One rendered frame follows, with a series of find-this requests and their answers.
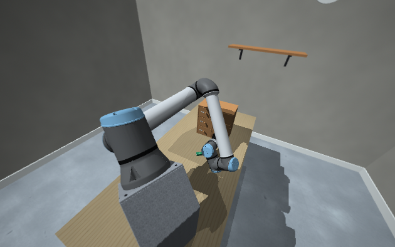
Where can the brown wooden chest of drawers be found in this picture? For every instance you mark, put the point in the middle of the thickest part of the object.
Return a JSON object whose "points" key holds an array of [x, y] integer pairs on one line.
{"points": [[228, 108]]}

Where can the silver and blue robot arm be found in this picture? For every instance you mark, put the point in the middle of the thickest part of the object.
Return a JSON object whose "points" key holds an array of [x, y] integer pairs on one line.
{"points": [[127, 134]]}

